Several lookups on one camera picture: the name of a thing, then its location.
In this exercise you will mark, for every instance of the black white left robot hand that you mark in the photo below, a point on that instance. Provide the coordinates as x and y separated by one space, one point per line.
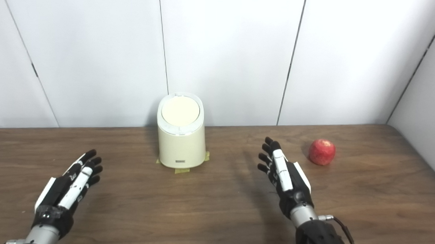
62 192

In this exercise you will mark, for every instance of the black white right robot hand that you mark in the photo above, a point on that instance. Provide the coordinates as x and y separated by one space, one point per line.
287 183

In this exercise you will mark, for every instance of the red apple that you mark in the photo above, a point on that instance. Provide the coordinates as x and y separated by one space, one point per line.
322 152

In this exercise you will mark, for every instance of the cream-colored bin body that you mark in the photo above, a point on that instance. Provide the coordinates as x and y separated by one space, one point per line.
181 146

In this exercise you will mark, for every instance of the cream round bin lid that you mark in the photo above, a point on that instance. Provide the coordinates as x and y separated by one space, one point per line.
180 111

